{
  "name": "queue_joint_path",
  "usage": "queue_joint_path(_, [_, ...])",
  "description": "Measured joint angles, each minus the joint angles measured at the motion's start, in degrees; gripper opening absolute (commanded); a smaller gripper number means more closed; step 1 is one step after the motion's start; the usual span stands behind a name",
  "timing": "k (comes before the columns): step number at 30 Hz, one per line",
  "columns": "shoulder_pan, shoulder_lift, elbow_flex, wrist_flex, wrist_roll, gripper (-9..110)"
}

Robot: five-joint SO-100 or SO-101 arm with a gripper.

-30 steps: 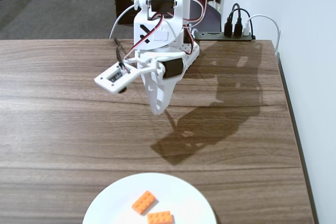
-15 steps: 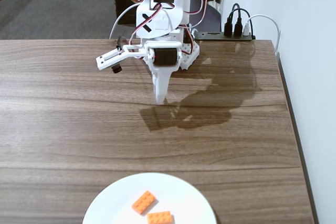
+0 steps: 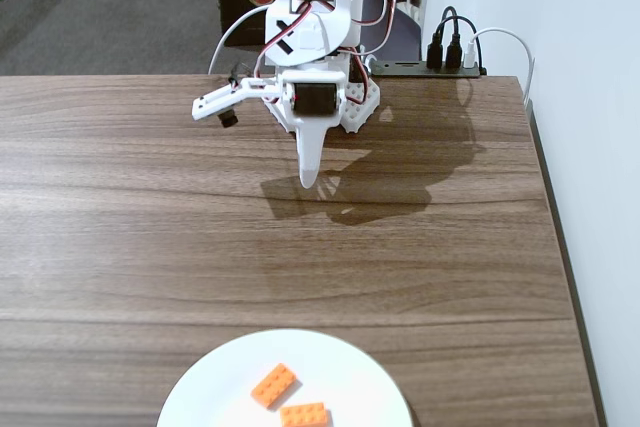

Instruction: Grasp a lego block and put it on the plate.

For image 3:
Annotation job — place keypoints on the black power plug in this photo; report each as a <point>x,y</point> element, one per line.
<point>357,72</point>

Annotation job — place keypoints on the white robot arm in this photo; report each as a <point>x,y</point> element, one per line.
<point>320,32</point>

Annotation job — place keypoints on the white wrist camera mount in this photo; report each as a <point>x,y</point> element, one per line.
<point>215,99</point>

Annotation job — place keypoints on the white round plate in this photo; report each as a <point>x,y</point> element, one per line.
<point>215,397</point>

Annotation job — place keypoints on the dark grey chair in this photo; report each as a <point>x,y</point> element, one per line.
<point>405,37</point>

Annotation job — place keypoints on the plain orange lego block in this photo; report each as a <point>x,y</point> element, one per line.
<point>274,384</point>

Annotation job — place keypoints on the black power strip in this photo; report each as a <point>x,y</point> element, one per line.
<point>400,69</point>

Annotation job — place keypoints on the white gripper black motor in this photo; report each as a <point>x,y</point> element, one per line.
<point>314,99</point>

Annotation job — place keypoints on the printed orange lego block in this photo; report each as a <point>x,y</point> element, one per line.
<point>305,417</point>

